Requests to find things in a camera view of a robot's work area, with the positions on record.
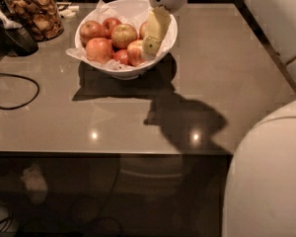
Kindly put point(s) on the white paper bowl liner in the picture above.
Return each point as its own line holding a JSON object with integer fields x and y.
{"x": 76, "y": 53}

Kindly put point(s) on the front left red apple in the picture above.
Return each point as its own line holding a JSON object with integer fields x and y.
{"x": 99, "y": 50}

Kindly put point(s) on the small front red apple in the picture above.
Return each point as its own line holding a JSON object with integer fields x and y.
{"x": 121, "y": 56}

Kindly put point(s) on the yellow-red apple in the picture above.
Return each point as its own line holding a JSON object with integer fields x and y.
{"x": 142, "y": 30}
{"x": 122, "y": 35}

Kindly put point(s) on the back left red apple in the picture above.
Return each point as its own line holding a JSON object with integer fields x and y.
{"x": 90, "y": 30}

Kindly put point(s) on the white ceramic bowl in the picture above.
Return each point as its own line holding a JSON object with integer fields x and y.
{"x": 128, "y": 70}

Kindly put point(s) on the centre yellow-red apple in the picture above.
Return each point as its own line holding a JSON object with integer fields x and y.
{"x": 122, "y": 35}

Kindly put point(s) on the back right yellow-red apple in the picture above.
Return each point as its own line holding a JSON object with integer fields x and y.
{"x": 142, "y": 30}

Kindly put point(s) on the back middle red apple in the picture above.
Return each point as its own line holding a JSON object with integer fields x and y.
{"x": 109, "y": 24}

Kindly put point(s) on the glass jar of dried chips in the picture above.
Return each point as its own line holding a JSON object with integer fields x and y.
{"x": 40, "y": 17}

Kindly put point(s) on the black appliance with silver handle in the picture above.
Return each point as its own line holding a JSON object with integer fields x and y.
{"x": 17, "y": 37}

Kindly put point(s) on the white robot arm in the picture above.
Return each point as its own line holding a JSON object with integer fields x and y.
{"x": 250, "y": 193}

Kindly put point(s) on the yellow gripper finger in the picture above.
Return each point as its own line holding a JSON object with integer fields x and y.
{"x": 158, "y": 22}

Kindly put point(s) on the small white items behind bowl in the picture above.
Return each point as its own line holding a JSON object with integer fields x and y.
{"x": 68, "y": 11}

